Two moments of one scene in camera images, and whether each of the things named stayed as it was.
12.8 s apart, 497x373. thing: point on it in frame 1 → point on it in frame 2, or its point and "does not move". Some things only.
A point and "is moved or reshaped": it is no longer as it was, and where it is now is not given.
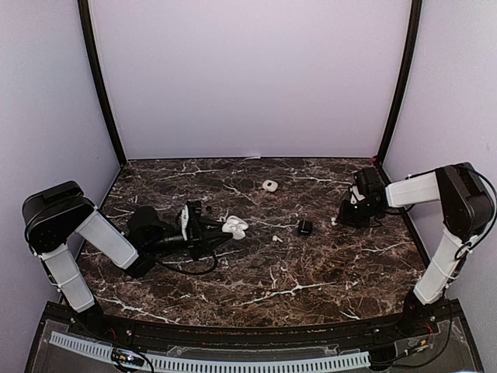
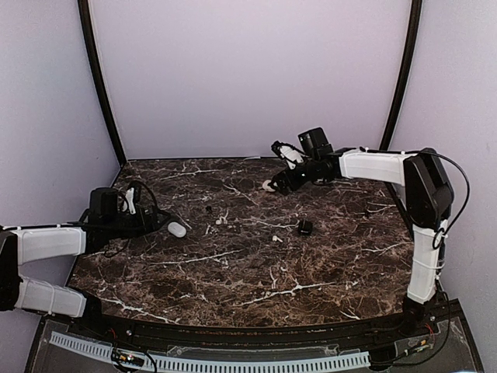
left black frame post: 88,38 does not move
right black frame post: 413,42 does not move
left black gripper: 206,235 → 152,226
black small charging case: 305,228 does not move
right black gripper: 345,218 → 283,184
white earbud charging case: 236,226 is moved or reshaped
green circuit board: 126,357 does not move
